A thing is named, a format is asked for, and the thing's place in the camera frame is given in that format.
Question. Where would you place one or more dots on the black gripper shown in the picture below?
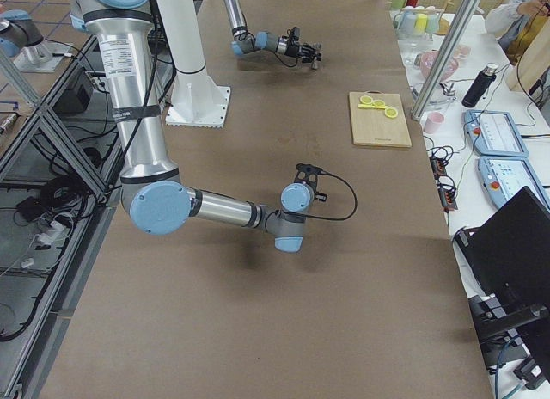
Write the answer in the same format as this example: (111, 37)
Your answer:
(295, 47)

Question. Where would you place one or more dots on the steel double jigger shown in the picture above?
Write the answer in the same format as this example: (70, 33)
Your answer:
(317, 56)

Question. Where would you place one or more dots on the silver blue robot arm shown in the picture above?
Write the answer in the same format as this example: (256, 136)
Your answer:
(287, 48)
(152, 193)

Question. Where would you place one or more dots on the light blue cup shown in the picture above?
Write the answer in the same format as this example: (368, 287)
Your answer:
(407, 22)

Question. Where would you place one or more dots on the yellow cup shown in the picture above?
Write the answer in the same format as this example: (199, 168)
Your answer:
(420, 25)

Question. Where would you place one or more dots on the green cup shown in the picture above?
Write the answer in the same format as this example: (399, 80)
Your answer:
(432, 23)

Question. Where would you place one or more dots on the wooden cup tree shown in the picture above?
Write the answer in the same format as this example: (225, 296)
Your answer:
(443, 25)

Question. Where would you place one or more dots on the pink plastic cup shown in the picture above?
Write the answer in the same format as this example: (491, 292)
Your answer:
(434, 121)

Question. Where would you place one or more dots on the lemon slice middle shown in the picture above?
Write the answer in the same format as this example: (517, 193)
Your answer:
(378, 103)

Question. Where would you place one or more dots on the bamboo cutting board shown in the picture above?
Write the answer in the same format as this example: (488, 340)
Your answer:
(370, 127)

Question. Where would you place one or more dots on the lemon slice near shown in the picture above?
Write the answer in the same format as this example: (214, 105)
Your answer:
(391, 112)

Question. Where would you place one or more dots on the black water bottle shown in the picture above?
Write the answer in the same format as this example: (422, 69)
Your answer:
(480, 85)

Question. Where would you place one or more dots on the upper blue teach pendant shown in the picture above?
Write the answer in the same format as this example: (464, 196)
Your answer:
(494, 133)

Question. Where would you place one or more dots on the blue teach pendant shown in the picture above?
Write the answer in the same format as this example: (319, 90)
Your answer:
(494, 133)
(503, 177)

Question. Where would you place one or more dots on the person in grey jacket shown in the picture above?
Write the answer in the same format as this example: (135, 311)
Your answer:
(516, 24)

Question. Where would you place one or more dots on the lower blue teach pendant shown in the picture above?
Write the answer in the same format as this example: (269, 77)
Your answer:
(503, 177)

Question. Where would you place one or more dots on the black laptop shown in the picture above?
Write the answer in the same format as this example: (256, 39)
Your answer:
(509, 253)

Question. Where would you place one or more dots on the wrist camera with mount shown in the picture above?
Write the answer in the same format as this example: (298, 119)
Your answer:
(308, 174)

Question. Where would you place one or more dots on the white pedestal column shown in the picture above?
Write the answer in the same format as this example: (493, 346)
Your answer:
(196, 100)

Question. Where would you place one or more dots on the aluminium frame post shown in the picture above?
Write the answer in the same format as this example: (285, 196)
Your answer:
(446, 50)

